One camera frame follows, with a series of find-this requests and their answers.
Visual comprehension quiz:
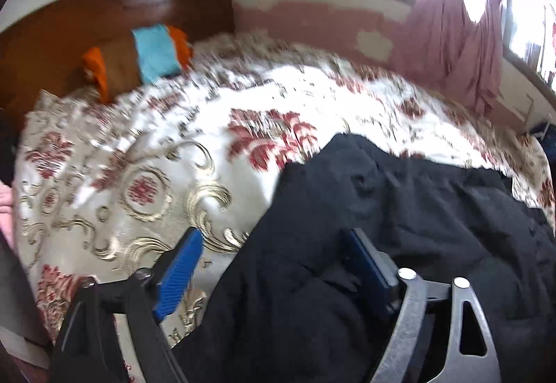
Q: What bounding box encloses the brown wooden headboard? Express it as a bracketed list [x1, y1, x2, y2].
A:
[1, 0, 235, 132]

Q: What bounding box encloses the orange brown blue pillow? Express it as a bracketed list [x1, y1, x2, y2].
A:
[81, 24, 193, 104]

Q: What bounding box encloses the person's left hand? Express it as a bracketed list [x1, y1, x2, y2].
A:
[0, 182, 16, 250]

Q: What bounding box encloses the large black jacket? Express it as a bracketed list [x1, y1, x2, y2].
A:
[174, 135, 555, 382]

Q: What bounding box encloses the left pink curtain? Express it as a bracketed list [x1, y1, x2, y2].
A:
[389, 0, 471, 104]

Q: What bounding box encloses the floral white red bedspread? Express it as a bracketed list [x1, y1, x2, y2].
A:
[12, 33, 555, 344]

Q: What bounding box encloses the right pink curtain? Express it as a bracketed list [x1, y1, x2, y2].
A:
[448, 0, 503, 116]

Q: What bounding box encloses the blue backpack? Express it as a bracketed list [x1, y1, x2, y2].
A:
[530, 121, 556, 148]

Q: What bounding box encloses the pink curtain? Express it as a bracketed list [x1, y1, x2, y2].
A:
[389, 0, 471, 104]
[448, 0, 503, 116]

